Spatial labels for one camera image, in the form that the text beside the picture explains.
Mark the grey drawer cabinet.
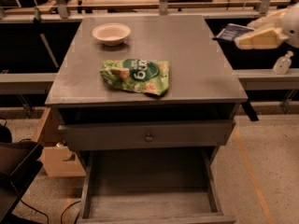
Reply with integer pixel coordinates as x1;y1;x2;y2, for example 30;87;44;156
46;15;247;224

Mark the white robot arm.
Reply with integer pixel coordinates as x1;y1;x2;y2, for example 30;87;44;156
235;3;299;49

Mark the round metal drawer knob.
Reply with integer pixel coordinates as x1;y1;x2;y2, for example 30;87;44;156
145;133;153;143

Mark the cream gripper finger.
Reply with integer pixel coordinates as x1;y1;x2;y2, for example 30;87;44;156
247;8;288;29
235;27;289;49

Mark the black floor cable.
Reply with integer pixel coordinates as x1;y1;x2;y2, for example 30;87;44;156
18;199;81;224

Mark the white paper bowl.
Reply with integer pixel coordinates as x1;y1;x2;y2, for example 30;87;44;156
93;23;131;46

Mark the clear sanitizer pump bottle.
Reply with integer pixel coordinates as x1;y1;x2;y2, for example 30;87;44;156
273;50;293;75

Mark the dark blue rxbar wrapper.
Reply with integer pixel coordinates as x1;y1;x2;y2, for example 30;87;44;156
213;23;253;42

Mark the grey open middle drawer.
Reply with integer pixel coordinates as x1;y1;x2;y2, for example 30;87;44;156
78;147;235;224

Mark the grey top drawer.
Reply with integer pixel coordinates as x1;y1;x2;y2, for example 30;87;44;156
58;119;235;151

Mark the long grey background bench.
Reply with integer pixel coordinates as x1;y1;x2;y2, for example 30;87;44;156
0;68;299;95

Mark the green snack chip bag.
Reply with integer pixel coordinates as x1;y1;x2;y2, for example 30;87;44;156
100;59;170;96

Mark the cardboard box on floor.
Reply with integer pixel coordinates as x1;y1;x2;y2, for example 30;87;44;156
32;107;85;177

